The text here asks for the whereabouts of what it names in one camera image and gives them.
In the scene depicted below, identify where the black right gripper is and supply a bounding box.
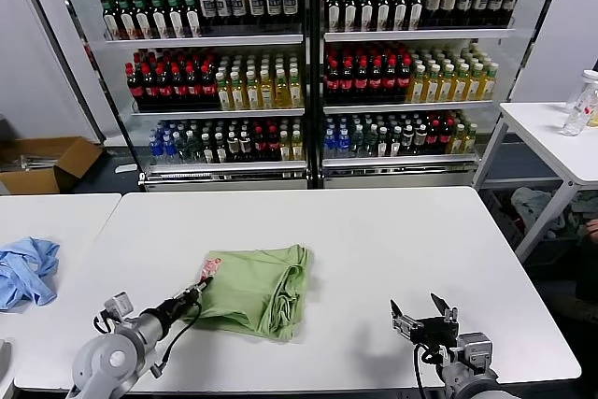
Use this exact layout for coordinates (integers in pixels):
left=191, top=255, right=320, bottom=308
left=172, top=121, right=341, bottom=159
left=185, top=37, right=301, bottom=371
left=391, top=292, right=460, bottom=349

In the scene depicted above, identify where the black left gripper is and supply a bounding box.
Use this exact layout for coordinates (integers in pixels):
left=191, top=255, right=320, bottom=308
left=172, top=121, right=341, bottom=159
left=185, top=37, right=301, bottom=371
left=157, top=277, right=215, bottom=326

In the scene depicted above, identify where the light green shirt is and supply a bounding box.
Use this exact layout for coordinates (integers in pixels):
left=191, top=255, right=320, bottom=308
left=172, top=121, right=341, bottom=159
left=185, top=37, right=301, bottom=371
left=189, top=243, right=313, bottom=342

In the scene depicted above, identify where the pale grey clothes pile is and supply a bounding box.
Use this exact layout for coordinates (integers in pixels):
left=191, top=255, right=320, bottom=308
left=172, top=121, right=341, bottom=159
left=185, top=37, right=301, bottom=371
left=510, top=186, right=569, bottom=235

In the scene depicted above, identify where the white beverage cooler cabinet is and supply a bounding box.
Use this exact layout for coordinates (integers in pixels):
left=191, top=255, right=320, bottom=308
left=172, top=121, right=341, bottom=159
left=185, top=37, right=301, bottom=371
left=111, top=0, right=314, bottom=192
left=313, top=0, right=518, bottom=191

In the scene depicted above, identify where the white cooler shelf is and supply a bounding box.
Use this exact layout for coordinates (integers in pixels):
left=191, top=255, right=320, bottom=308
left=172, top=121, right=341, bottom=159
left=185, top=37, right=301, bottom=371
left=103, top=33, right=305, bottom=50
left=130, top=107, right=306, bottom=119
left=322, top=27, right=516, bottom=43
left=322, top=99, right=495, bottom=115
left=321, top=153, right=478, bottom=170
left=145, top=159, right=308, bottom=175

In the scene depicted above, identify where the clear green water bottle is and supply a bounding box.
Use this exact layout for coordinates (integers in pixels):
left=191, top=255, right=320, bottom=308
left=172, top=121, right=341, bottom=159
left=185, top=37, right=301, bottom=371
left=187, top=131, right=202, bottom=164
left=363, top=124, right=378, bottom=159
left=175, top=131, right=191, bottom=164
left=350, top=125, right=365, bottom=159

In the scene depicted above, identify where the blue label water bottle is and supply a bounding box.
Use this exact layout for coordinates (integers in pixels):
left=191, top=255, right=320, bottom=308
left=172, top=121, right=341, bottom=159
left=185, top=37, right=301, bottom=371
left=323, top=128, right=338, bottom=160
left=161, top=131, right=178, bottom=164
left=148, top=132, right=164, bottom=164
left=336, top=127, right=352, bottom=159

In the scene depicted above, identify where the red cap cola bottle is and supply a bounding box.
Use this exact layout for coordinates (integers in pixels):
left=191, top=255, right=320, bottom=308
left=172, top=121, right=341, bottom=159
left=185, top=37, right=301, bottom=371
left=171, top=64, right=189, bottom=110
left=265, top=125, right=281, bottom=163
left=353, top=60, right=370, bottom=104
left=201, top=64, right=218, bottom=110
left=439, top=118, right=454, bottom=156
left=382, top=60, right=399, bottom=104
left=397, top=59, right=413, bottom=104
left=125, top=64, right=144, bottom=110
left=339, top=60, right=356, bottom=104
left=141, top=64, right=159, bottom=110
left=156, top=64, right=174, bottom=110
left=186, top=64, right=204, bottom=110
left=426, top=119, right=441, bottom=156
left=252, top=126, right=268, bottom=163
left=368, top=60, right=385, bottom=104
left=324, top=60, right=341, bottom=104

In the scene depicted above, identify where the crumpled light blue garment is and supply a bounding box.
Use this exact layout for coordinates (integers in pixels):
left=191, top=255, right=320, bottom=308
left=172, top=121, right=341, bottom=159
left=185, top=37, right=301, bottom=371
left=0, top=236, right=61, bottom=311

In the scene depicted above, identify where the open cardboard box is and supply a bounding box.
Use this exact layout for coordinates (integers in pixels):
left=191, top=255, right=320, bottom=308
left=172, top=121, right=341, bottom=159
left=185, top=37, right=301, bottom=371
left=0, top=135, right=105, bottom=195

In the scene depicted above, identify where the crumpled grey green garment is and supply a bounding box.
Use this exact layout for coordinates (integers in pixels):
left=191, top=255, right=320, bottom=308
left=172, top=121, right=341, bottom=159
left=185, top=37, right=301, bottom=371
left=567, top=192, right=598, bottom=236

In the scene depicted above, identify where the bundle of metal rods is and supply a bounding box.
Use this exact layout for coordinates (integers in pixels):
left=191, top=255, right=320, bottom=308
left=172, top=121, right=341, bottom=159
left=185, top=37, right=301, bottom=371
left=0, top=155, right=58, bottom=172

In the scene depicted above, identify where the white side table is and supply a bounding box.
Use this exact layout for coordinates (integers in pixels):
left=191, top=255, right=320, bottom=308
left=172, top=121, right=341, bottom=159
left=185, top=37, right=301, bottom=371
left=471, top=100, right=598, bottom=260

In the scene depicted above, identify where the clear bottle white cap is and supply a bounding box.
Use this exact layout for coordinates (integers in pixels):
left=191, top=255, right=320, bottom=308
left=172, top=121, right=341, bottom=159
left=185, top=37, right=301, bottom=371
left=562, top=69, right=598, bottom=137

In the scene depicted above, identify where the open glass cooler door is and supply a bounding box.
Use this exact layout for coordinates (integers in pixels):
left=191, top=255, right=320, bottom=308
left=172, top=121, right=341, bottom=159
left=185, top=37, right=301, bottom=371
left=13, top=0, right=146, bottom=185
left=471, top=0, right=574, bottom=190

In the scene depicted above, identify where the green cap dark tea bottle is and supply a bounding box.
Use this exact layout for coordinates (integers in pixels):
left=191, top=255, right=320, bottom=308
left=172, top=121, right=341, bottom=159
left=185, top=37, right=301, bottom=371
left=131, top=0, right=152, bottom=40
left=342, top=0, right=359, bottom=32
left=148, top=0, right=169, bottom=40
left=359, top=0, right=376, bottom=32
left=392, top=0, right=409, bottom=31
left=182, top=0, right=204, bottom=39
left=115, top=0, right=136, bottom=40
left=165, top=0, right=187, bottom=39
left=376, top=0, right=392, bottom=32
left=101, top=0, right=121, bottom=40
left=325, top=0, right=342, bottom=32
left=408, top=0, right=425, bottom=31

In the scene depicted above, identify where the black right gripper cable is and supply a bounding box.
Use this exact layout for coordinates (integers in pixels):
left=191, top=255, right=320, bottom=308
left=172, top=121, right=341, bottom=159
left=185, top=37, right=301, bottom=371
left=412, top=341, right=445, bottom=399

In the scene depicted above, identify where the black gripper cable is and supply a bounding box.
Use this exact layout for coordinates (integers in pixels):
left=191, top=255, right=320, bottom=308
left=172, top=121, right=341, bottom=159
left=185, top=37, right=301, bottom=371
left=149, top=300, right=203, bottom=378
left=412, top=341, right=445, bottom=399

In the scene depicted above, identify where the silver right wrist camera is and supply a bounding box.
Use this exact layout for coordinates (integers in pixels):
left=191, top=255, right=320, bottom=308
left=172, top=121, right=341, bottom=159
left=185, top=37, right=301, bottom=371
left=456, top=332, right=493, bottom=365

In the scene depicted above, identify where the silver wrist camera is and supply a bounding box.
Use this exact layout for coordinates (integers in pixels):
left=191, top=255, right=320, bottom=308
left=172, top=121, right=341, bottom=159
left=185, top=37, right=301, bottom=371
left=456, top=332, right=493, bottom=365
left=102, top=292, right=135, bottom=321

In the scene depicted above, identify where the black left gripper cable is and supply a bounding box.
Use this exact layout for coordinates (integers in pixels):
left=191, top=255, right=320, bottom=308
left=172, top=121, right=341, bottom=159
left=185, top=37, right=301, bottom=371
left=149, top=300, right=203, bottom=378

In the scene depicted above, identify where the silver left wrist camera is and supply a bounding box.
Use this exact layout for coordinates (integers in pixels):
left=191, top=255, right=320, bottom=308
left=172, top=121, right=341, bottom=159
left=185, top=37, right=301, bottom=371
left=102, top=292, right=135, bottom=321

